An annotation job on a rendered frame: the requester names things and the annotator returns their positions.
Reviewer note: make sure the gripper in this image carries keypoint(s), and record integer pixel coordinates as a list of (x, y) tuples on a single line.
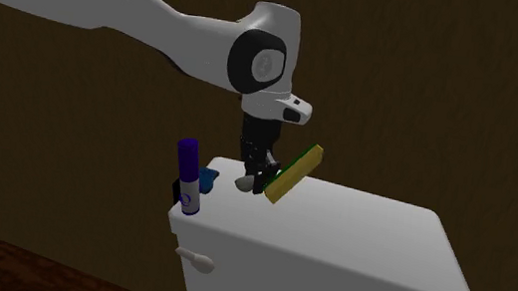
[(260, 133)]

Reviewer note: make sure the yellow and green sponge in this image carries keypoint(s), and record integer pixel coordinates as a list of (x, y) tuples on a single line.
[(292, 174)]

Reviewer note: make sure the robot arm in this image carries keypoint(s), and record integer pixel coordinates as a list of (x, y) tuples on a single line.
[(178, 38)]

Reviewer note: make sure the small grey rounded object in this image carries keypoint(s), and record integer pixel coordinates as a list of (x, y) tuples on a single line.
[(244, 183)]

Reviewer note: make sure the blue crumpled object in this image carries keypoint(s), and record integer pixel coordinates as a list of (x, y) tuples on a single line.
[(208, 180)]

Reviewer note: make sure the purple and white marker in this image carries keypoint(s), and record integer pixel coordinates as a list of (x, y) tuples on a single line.
[(189, 176)]

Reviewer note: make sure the white toilet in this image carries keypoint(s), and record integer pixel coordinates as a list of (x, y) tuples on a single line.
[(325, 250)]

